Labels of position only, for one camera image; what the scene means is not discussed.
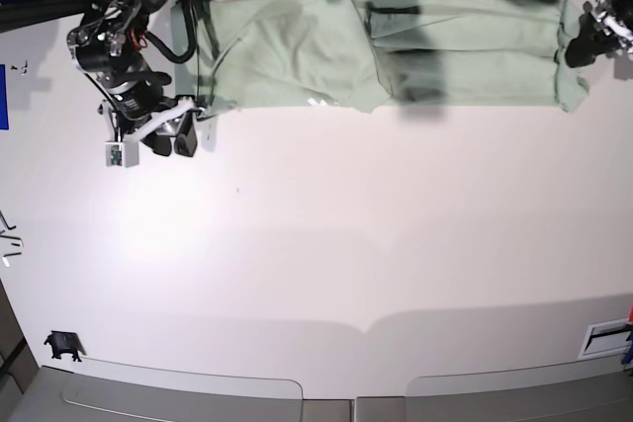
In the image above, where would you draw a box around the black hex key set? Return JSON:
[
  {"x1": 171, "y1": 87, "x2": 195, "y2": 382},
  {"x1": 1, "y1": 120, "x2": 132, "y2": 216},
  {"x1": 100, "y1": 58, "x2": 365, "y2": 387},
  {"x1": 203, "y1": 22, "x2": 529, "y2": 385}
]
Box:
[{"x1": 1, "y1": 212, "x2": 25, "y2": 269}]

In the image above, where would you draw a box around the blue panel at edge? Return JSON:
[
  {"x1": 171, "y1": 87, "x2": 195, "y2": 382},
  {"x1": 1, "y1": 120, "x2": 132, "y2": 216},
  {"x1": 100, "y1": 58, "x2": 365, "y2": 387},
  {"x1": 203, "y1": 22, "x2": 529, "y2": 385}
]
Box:
[{"x1": 0, "y1": 64, "x2": 9, "y2": 130}]

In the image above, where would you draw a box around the robot arm with camera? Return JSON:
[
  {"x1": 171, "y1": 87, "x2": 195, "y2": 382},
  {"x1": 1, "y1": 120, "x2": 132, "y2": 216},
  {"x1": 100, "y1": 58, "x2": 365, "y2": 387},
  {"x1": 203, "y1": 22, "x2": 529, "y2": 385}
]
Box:
[{"x1": 66, "y1": 0, "x2": 199, "y2": 122}]

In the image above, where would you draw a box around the light green T-shirt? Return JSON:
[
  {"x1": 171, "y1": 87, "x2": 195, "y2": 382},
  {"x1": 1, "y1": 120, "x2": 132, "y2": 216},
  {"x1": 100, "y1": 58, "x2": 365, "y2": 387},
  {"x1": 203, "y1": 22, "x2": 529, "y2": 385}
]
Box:
[{"x1": 174, "y1": 0, "x2": 589, "y2": 114}]

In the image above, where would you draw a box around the black clamp on table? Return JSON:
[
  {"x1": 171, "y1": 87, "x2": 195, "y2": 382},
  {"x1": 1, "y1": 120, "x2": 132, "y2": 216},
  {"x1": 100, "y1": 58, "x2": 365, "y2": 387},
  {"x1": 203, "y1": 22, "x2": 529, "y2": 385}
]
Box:
[{"x1": 44, "y1": 331, "x2": 85, "y2": 363}]

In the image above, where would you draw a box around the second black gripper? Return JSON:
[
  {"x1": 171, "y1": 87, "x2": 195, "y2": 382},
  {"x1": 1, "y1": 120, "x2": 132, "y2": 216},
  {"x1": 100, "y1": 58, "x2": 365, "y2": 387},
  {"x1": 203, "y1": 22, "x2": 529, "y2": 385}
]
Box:
[{"x1": 565, "y1": 0, "x2": 632, "y2": 68}]

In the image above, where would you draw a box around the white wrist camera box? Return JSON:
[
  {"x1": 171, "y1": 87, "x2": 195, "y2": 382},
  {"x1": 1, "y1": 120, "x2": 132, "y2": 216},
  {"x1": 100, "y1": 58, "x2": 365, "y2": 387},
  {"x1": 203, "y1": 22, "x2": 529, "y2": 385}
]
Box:
[{"x1": 105, "y1": 141, "x2": 139, "y2": 168}]

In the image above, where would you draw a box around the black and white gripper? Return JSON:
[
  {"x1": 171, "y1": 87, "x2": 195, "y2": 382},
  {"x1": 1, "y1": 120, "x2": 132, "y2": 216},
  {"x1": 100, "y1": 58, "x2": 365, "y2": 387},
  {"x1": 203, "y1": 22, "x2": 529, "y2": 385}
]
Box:
[{"x1": 123, "y1": 97, "x2": 202, "y2": 157}]

